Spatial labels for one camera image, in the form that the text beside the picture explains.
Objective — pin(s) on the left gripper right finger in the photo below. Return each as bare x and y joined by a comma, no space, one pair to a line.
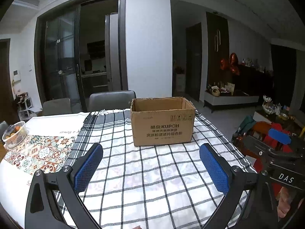
259,209

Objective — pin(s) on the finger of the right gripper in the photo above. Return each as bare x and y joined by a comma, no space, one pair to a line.
279,136
262,147

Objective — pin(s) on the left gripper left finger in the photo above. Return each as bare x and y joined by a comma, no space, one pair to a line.
42,209

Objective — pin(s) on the right human hand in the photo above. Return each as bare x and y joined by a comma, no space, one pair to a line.
284,203

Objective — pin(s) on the wooden chair with red cloth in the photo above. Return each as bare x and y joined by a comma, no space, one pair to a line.
260,131

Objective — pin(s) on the lotus flower ornament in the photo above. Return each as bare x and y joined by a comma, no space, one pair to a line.
268,106

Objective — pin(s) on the green cloth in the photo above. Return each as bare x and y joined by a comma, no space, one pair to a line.
246,125

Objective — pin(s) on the patterned floral table runner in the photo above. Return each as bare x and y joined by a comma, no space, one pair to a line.
48,153

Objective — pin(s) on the clear fruit bowl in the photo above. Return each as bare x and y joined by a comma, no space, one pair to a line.
14,134

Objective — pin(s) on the white low tv cabinet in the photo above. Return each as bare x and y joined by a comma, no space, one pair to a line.
228,102

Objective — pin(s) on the checkered grey white tablecloth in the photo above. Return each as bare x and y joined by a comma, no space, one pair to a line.
164,186

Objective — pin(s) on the red foil balloons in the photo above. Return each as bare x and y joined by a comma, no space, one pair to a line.
230,64

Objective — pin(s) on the grey dining chair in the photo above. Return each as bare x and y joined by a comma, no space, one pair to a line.
111,100
57,107

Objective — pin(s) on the brown cardboard box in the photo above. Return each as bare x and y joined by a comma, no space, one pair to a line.
162,121

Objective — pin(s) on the glass sliding door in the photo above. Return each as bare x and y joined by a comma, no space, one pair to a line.
80,50

